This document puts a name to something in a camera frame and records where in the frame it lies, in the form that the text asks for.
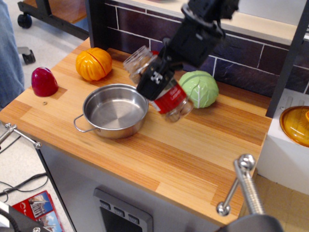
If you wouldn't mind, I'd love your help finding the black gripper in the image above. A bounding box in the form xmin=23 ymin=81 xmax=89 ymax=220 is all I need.
xmin=137 ymin=0 xmax=239 ymax=101

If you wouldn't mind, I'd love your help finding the clear almond jar red label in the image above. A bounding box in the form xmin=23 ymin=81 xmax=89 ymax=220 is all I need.
xmin=123 ymin=46 xmax=194 ymax=123

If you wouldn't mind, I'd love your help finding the stainless steel pot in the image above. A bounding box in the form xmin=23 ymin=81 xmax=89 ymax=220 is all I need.
xmin=73 ymin=84 xmax=149 ymax=139

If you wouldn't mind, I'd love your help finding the green toy cabbage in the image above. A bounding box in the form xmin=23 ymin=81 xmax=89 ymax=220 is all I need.
xmin=179 ymin=71 xmax=219 ymax=109

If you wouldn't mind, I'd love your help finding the orange toy pumpkin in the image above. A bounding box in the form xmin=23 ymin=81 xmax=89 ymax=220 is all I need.
xmin=75 ymin=47 xmax=112 ymax=81

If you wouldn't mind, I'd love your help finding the dark red toy vegetable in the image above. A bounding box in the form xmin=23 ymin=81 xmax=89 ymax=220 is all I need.
xmin=31 ymin=67 xmax=58 ymax=97

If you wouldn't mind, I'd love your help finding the right metal clamp screw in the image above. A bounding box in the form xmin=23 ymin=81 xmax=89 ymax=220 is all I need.
xmin=216 ymin=154 xmax=265 ymax=217

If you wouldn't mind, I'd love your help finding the metal clamp screw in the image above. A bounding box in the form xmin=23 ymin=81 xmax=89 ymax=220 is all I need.
xmin=216 ymin=154 xmax=265 ymax=217
xmin=0 ymin=123 xmax=42 ymax=150

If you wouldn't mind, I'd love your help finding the grey caster foot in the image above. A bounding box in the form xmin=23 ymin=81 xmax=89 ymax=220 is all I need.
xmin=17 ymin=46 xmax=36 ymax=65

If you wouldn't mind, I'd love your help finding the black wheeled cart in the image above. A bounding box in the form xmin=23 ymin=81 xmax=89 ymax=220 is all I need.
xmin=17 ymin=0 xmax=89 ymax=40

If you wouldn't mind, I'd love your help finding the grey oven control panel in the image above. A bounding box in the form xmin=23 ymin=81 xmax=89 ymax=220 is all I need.
xmin=93 ymin=188 xmax=154 ymax=232

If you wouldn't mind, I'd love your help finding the blue jeans leg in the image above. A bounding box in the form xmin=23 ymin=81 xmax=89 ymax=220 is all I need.
xmin=0 ymin=1 xmax=25 ymax=109

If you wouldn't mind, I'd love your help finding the left metal clamp screw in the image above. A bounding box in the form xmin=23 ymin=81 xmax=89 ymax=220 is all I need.
xmin=0 ymin=123 xmax=42 ymax=150

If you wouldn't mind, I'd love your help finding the red postcard booklet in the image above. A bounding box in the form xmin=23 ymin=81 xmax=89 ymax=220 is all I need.
xmin=13 ymin=190 xmax=64 ymax=232

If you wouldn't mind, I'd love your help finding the black shelf post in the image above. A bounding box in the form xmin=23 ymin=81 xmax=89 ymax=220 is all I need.
xmin=266 ymin=0 xmax=309 ymax=118

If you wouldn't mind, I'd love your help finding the black floor cable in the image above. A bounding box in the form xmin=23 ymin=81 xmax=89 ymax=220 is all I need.
xmin=0 ymin=172 xmax=49 ymax=203

